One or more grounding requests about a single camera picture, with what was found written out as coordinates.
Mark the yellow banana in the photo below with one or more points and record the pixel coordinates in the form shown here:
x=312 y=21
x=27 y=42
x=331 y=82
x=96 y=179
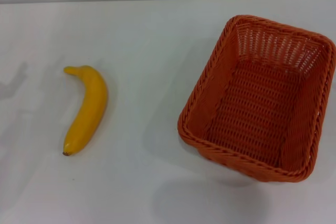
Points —
x=92 y=103

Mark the orange woven plastic basket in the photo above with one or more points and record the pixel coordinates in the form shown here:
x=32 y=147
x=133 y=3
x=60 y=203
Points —
x=257 y=108

